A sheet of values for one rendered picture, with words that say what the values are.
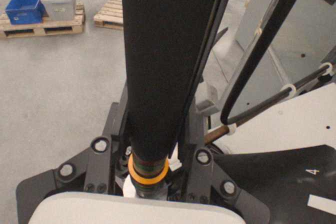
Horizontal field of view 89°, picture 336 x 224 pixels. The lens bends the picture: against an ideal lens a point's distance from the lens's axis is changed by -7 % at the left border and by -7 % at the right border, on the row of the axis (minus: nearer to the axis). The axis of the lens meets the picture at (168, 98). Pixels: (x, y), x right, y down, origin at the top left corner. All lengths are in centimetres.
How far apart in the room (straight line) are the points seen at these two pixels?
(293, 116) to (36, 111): 213
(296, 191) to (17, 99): 239
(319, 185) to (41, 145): 193
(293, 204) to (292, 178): 4
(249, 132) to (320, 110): 18
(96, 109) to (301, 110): 181
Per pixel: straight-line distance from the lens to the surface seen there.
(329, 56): 66
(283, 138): 55
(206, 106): 65
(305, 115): 57
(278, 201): 28
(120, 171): 42
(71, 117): 205
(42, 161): 191
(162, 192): 32
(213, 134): 27
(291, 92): 40
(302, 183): 30
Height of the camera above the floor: 162
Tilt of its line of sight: 50 degrees down
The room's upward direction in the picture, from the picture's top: 11 degrees clockwise
